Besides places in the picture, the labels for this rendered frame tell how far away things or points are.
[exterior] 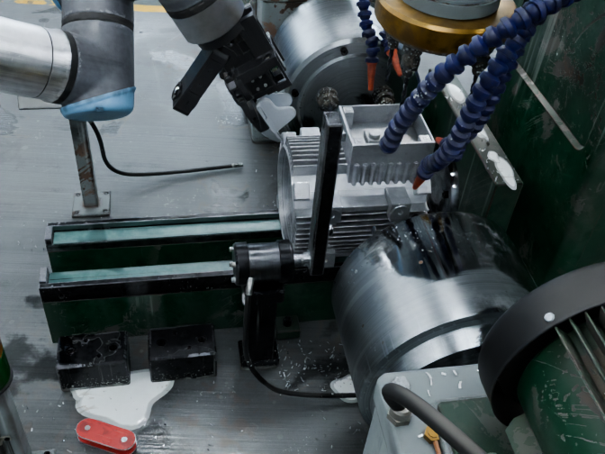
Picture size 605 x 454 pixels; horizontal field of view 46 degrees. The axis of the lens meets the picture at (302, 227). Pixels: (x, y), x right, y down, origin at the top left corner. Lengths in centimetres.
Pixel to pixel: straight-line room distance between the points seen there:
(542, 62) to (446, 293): 47
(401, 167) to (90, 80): 44
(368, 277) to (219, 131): 82
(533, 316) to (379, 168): 52
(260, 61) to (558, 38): 42
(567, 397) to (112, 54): 66
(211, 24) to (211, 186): 57
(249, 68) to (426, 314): 42
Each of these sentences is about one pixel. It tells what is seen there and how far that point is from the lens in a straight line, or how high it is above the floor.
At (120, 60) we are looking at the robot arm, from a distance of 94.
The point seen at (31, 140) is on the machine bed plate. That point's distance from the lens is 161.
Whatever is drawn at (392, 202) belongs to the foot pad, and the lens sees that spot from 101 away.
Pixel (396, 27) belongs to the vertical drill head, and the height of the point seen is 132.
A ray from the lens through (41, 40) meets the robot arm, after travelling 90.
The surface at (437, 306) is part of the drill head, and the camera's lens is 77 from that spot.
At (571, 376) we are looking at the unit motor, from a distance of 54.
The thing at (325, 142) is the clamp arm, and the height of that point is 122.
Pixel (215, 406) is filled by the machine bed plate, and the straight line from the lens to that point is 109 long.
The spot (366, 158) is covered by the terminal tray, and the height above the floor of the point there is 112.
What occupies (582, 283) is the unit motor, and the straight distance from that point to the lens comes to 55.
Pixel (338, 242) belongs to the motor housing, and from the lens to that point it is 105.
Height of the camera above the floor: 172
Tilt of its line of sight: 42 degrees down
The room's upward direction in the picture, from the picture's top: 6 degrees clockwise
